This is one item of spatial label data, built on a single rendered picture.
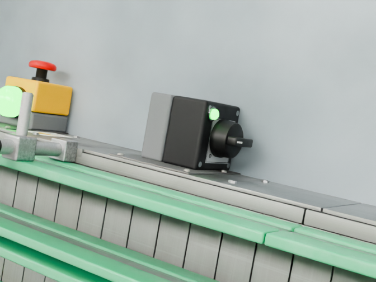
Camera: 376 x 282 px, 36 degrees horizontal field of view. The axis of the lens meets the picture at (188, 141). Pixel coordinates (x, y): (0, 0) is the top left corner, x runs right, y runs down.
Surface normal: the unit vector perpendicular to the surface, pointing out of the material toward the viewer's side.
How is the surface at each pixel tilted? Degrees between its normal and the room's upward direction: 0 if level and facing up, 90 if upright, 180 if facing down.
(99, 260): 90
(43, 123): 90
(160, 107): 0
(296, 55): 0
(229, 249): 0
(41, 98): 90
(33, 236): 90
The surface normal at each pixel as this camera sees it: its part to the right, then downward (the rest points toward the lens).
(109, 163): -0.55, -0.05
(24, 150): 0.82, 0.17
